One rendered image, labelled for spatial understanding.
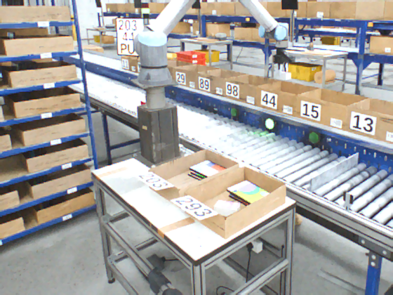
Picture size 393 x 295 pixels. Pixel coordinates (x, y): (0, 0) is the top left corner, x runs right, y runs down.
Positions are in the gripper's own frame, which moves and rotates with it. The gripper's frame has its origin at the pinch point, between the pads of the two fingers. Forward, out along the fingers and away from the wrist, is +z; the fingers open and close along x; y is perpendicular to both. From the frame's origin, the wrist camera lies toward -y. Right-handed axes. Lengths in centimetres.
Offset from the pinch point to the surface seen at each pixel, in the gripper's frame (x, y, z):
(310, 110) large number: 8.6, -31.8, 19.2
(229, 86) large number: 8, 51, 16
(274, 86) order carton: -12.4, 19.1, 13.7
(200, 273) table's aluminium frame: 133, -73, 48
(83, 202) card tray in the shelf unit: 120, 98, 97
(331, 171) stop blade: 45, -73, 37
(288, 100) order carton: 8.3, -11.9, 15.6
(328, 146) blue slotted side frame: 12, -49, 39
